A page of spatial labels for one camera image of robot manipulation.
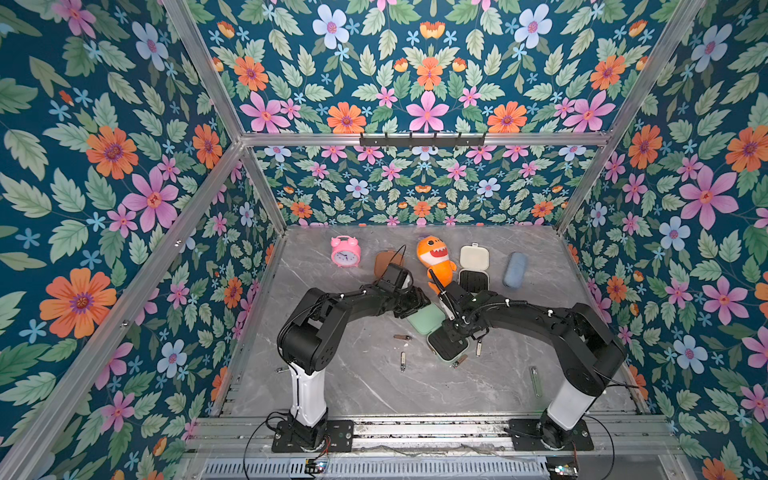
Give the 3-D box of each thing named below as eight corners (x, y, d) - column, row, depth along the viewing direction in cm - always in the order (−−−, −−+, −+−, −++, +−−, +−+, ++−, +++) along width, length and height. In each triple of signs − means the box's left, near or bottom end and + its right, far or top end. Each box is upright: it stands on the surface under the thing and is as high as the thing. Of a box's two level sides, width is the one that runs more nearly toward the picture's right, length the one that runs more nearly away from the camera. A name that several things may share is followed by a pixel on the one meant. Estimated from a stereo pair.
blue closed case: (501, 285, 104) (503, 281, 103) (508, 252, 114) (510, 249, 112) (522, 291, 103) (524, 287, 101) (527, 258, 112) (529, 254, 110)
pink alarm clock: (336, 267, 110) (329, 247, 101) (338, 255, 113) (332, 235, 105) (359, 267, 110) (355, 247, 101) (361, 255, 113) (357, 235, 105)
